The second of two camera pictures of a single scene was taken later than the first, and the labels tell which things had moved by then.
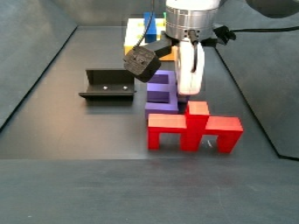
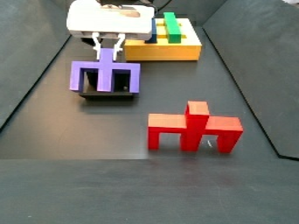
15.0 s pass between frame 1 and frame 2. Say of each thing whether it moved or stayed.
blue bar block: stayed
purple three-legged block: moved
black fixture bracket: stayed
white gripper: moved
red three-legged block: stayed
